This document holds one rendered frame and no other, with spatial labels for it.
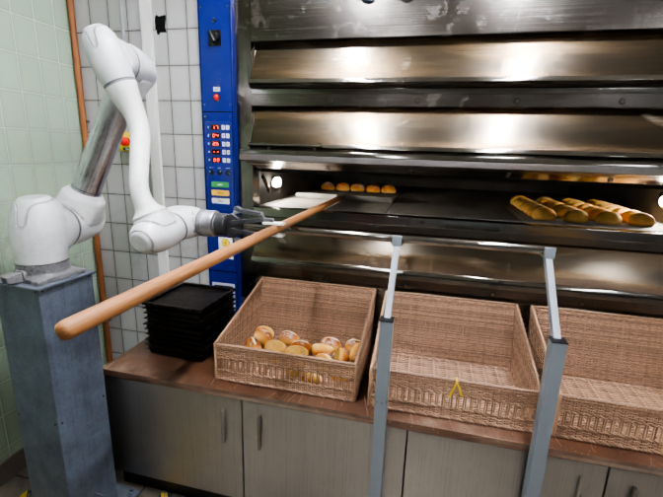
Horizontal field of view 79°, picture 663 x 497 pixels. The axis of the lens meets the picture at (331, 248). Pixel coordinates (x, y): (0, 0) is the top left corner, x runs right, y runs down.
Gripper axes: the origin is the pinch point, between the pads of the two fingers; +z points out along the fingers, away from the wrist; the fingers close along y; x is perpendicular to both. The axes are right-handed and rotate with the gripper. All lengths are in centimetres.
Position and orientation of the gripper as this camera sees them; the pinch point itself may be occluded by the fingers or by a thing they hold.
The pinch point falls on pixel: (273, 229)
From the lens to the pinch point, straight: 132.8
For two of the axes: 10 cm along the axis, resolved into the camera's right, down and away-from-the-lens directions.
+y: -0.3, 9.7, 2.4
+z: 9.7, 0.9, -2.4
